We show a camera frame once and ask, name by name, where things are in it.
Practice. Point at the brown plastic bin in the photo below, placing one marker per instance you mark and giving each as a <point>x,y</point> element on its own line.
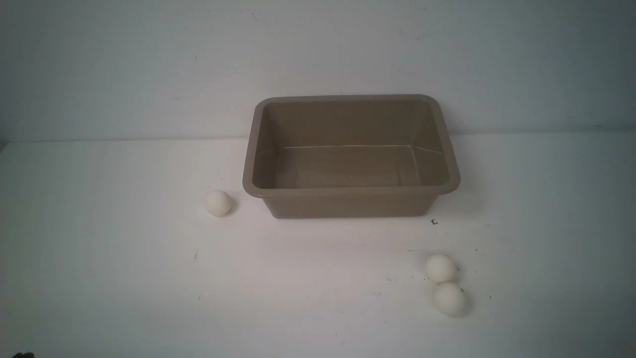
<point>349,156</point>

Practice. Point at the white ball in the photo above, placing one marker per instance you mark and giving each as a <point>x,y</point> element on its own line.
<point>218,203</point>
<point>449,299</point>
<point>440,268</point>

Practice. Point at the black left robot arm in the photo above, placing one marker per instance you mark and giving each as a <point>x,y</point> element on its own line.
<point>24,355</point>

